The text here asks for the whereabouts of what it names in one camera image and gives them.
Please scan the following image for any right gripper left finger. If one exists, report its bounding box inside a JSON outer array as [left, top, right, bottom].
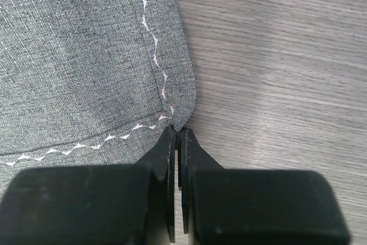
[[1, 127, 175, 244]]

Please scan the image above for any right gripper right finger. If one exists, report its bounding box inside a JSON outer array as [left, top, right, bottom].
[[177, 128, 352, 244]]

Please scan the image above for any grey napkin white stitching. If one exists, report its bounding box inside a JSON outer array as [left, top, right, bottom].
[[1, 0, 196, 191]]

